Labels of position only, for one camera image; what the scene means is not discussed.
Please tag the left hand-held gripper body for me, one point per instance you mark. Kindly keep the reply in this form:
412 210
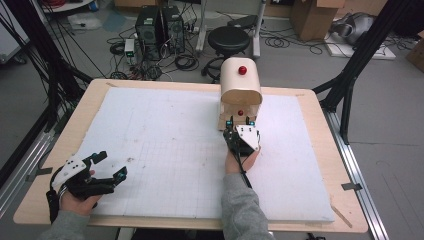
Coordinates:
76 181

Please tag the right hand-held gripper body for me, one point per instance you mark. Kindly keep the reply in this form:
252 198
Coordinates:
245 140

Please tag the wooden drawer red knob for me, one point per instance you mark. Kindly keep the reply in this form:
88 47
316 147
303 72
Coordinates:
238 112

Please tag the cream wooden box red knob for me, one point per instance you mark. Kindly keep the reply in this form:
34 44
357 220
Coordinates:
240 86

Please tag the person's left hand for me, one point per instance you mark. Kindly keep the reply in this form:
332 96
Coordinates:
79 204

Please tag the person's right hand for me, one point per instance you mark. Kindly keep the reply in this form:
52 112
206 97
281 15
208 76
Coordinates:
235 164

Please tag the grey tape piece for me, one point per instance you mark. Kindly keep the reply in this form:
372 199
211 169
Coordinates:
41 172
351 186

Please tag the white grid mat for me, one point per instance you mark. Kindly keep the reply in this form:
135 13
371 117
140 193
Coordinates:
166 150

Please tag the black round stool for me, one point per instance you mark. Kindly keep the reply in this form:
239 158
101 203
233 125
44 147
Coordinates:
228 40

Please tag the black computer tower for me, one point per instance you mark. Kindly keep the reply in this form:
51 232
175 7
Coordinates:
148 31
174 28

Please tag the small white electronic device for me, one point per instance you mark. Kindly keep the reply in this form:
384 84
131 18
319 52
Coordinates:
129 48

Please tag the large cardboard box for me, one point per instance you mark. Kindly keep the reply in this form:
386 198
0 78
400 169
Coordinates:
311 18

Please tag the thin wooden stick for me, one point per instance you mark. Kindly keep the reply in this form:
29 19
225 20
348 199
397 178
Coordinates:
341 216

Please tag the white floor board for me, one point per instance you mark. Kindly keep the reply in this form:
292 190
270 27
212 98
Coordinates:
363 52

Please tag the grey bag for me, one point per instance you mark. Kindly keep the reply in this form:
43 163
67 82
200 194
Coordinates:
355 24

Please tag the round white table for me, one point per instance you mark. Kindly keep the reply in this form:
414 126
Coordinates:
66 5

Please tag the small cardboard box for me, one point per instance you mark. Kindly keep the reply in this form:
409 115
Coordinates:
417 53

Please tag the aluminium rail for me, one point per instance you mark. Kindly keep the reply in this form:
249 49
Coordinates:
20 168
354 173

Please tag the white stand post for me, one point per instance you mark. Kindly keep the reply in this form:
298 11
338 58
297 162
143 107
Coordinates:
256 33
201 30

